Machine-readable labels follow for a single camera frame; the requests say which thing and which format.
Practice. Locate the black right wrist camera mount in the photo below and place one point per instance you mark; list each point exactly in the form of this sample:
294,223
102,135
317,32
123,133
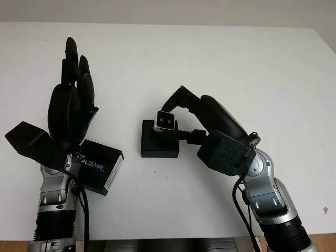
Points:
223,152

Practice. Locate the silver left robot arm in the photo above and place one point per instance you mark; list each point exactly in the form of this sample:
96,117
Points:
52,189

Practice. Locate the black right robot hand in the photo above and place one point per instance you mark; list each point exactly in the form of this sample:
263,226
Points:
215,115

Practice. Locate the small silver depth camera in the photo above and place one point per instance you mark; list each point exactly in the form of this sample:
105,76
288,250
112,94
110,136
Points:
165,121

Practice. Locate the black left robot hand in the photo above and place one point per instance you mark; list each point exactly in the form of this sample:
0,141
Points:
63,110

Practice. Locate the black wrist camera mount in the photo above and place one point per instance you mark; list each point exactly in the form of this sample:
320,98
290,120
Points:
223,152
26,136

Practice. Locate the black RealSense box lid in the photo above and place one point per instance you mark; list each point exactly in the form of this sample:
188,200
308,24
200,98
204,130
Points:
105,160

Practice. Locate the black camera box base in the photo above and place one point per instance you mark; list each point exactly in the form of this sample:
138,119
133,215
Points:
157,147

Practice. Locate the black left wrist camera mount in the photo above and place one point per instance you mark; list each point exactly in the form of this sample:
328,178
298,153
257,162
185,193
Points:
26,136

